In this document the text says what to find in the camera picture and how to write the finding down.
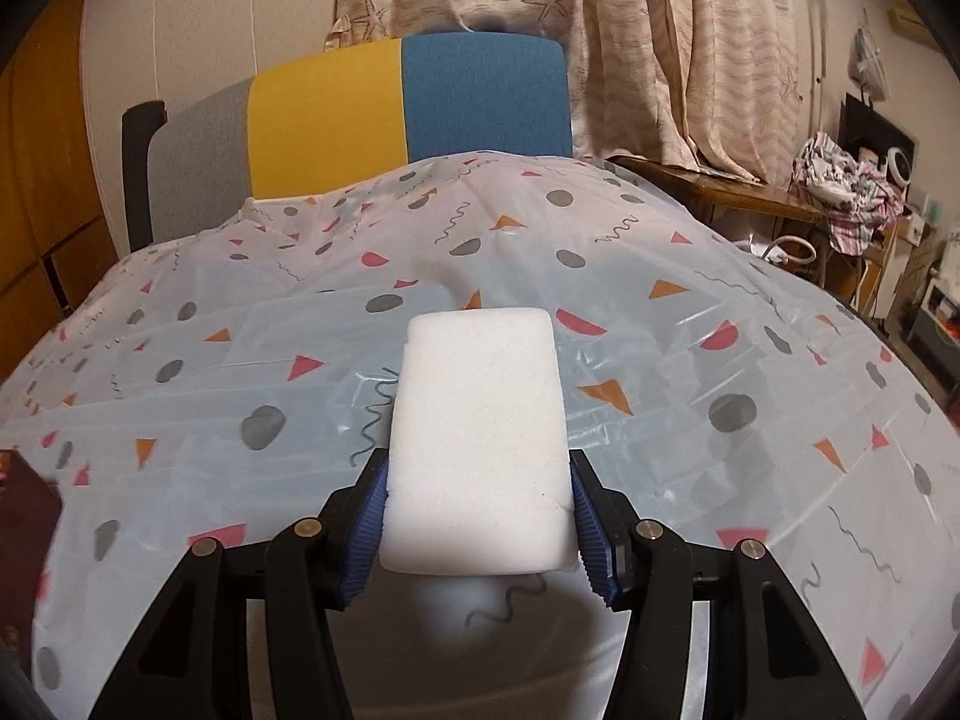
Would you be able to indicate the grey yellow blue headboard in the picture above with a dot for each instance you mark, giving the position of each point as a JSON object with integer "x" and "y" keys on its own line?
{"x": 330, "y": 112}

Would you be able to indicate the dark red box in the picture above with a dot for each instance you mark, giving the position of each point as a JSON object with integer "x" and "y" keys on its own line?
{"x": 26, "y": 540}

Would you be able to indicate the orange wooden wardrobe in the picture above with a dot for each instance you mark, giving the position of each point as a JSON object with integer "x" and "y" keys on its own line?
{"x": 45, "y": 202}

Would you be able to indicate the white sponge block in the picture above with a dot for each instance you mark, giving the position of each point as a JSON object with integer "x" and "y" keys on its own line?
{"x": 480, "y": 427}

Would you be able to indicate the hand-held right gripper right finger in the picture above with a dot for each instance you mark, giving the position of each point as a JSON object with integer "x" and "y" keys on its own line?
{"x": 596, "y": 532}

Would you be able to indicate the black monitor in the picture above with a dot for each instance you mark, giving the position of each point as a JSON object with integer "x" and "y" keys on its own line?
{"x": 862, "y": 124}

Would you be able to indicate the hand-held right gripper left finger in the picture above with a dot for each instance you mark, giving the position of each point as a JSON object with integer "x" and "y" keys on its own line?
{"x": 367, "y": 532}

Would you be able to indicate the pile of patterned clothes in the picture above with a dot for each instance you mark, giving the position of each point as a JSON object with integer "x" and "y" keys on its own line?
{"x": 847, "y": 180}

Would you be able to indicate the printed plastic sheet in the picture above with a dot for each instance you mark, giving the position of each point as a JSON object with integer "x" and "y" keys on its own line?
{"x": 675, "y": 405}

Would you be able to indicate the white storage shelf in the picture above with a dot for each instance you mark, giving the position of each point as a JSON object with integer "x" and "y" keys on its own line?
{"x": 937, "y": 315}

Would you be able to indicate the beige patterned curtain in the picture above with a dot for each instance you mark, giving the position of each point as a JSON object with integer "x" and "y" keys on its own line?
{"x": 645, "y": 37}

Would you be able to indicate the wooden side table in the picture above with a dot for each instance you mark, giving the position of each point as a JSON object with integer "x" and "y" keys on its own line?
{"x": 735, "y": 191}

